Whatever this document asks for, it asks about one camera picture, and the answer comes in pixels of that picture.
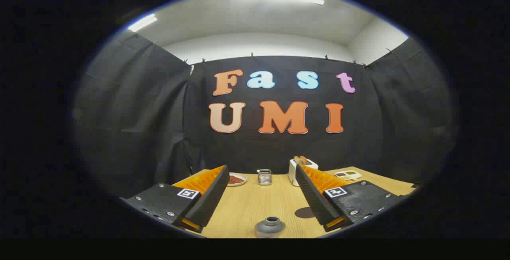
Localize wooden table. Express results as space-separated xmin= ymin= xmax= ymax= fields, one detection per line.
xmin=171 ymin=167 xmax=417 ymax=238

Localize white toaster with bread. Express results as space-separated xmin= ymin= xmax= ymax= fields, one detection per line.
xmin=288 ymin=156 xmax=319 ymax=187

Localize brown round coaster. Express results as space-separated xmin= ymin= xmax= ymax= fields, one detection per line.
xmin=294 ymin=207 xmax=317 ymax=219

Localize white divided tray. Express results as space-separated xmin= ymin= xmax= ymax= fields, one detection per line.
xmin=335 ymin=170 xmax=362 ymax=181

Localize black backdrop cloth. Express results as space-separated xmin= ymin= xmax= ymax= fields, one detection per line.
xmin=74 ymin=31 xmax=455 ymax=197

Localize white plate with red food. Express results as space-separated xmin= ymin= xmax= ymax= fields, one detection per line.
xmin=227 ymin=173 xmax=247 ymax=187

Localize silver juice bottle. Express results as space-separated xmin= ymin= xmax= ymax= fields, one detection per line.
xmin=255 ymin=216 xmax=286 ymax=238

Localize narrow ceiling light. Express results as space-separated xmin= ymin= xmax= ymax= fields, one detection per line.
xmin=127 ymin=14 xmax=158 ymax=32

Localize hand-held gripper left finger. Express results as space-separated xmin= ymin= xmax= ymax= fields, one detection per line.
xmin=126 ymin=165 xmax=230 ymax=233

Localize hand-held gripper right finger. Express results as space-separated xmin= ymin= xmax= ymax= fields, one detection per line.
xmin=295 ymin=164 xmax=403 ymax=232

